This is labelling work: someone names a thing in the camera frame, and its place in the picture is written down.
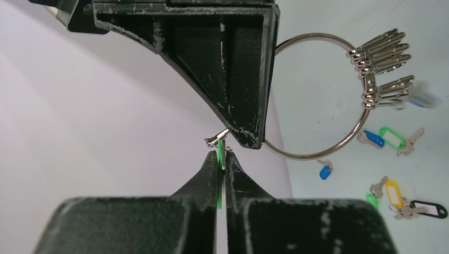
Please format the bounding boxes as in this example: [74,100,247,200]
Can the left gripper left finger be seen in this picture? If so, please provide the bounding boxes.
[34,151,218,253]

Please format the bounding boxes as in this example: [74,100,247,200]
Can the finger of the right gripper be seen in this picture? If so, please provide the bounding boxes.
[39,0,280,149]

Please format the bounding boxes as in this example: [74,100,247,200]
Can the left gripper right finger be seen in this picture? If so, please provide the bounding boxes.
[225,152,397,253]

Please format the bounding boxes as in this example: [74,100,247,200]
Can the large silver keyring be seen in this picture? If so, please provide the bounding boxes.
[263,28,415,161]

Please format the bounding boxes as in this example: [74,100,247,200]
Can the blue tag key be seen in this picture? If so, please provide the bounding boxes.
[394,81,441,110]
[317,159,333,180]
[356,129,385,149]

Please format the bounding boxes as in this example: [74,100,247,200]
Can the green tag key loose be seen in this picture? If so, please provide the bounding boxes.
[365,176,389,211]

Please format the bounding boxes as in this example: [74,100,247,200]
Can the yellow tag key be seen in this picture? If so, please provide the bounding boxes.
[384,179,403,209]

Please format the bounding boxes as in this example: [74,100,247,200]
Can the black tag key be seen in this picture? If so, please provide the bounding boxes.
[394,200,448,220]

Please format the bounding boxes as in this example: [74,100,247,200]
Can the green outlined tag key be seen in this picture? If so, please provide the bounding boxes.
[379,126,425,157]

